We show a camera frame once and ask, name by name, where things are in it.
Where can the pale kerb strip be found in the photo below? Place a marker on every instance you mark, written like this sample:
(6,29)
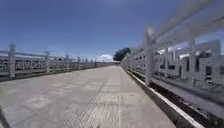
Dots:
(166,103)

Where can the white stone lattice railing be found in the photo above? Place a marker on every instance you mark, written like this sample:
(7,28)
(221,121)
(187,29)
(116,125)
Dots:
(11,63)
(148,56)

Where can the dark tree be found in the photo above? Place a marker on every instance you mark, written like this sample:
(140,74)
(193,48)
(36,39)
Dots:
(120,54)

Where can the grey paved bridge deck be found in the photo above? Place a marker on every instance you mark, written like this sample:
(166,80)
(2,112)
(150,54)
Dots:
(86,93)

